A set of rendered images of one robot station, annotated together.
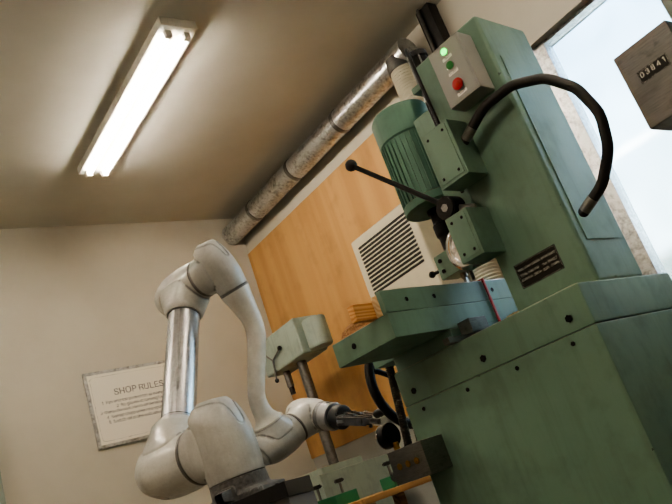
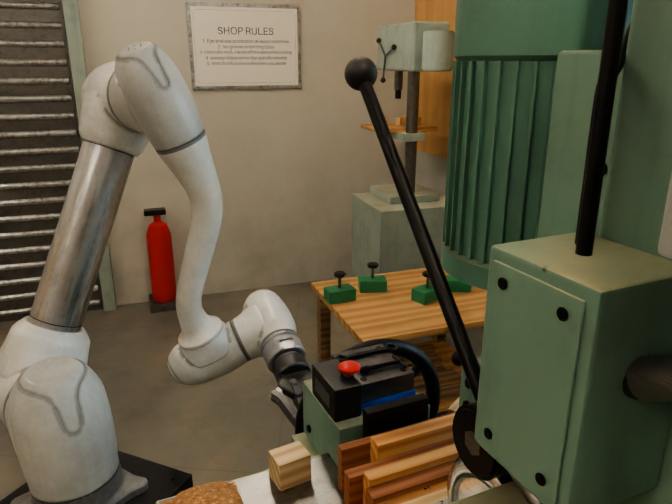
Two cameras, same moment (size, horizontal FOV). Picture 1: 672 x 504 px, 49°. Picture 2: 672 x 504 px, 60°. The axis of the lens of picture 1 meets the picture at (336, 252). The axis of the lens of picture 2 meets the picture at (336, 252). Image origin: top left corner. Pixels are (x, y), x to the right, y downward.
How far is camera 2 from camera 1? 1.60 m
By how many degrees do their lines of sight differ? 42
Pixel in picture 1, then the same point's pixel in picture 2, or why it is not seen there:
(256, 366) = (191, 267)
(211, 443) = (20, 451)
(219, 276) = (145, 124)
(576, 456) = not seen: outside the picture
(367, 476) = (433, 223)
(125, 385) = (231, 25)
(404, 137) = (514, 79)
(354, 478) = not seen: hidden behind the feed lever
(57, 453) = not seen: hidden behind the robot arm
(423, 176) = (509, 223)
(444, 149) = (534, 373)
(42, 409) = (139, 33)
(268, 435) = (187, 359)
